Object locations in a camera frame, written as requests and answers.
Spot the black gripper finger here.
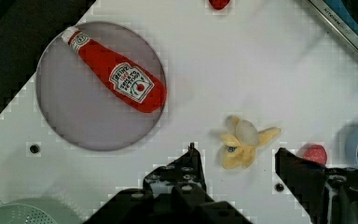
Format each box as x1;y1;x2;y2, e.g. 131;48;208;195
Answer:
275;147;358;224

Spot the yellow plush peeled banana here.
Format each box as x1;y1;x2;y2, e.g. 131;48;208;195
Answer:
221;116;282;169

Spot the silver black toaster oven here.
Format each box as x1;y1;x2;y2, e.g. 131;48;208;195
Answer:
307;0;358;54

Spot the green perforated colander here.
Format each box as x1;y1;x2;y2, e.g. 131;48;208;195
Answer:
0;197;83;224

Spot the red plush strawberry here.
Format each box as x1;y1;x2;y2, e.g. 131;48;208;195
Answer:
297;144;327;165

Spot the red plush ketchup bottle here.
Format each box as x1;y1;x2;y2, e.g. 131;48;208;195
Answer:
62;26;167;113

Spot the small red round toy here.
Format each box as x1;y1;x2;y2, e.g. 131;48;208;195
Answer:
208;0;230;10

